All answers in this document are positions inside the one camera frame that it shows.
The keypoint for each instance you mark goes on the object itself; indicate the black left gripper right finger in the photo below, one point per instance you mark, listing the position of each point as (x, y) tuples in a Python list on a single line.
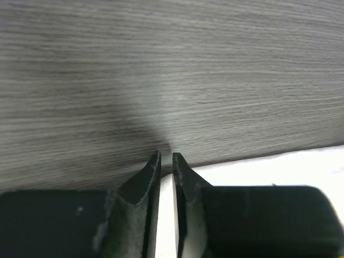
[(252, 221)]

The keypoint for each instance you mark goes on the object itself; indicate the white and green raglan t-shirt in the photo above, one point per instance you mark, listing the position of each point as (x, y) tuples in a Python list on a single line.
[(321, 168)]

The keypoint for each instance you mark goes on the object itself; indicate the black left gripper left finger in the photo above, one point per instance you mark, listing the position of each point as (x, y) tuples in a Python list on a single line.
[(84, 223)]

